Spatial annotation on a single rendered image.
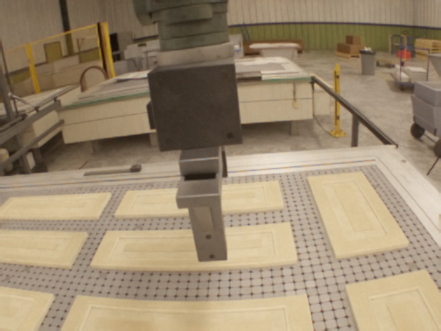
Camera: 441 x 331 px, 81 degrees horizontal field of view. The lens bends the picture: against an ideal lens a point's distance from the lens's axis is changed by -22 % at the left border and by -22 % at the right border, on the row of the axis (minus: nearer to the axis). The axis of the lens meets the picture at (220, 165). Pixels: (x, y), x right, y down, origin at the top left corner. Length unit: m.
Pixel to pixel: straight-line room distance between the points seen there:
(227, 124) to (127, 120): 3.76
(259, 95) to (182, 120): 3.45
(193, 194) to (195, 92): 0.15
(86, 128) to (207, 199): 4.12
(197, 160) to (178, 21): 0.22
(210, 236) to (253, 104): 3.49
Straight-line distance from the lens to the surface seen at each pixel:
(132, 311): 0.88
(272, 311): 0.82
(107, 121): 4.33
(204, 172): 0.48
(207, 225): 0.49
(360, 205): 1.19
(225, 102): 0.48
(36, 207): 1.58
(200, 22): 0.52
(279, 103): 3.98
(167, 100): 0.49
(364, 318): 0.82
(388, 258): 1.01
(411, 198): 1.33
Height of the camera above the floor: 1.53
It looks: 25 degrees down
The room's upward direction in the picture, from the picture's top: 7 degrees counter-clockwise
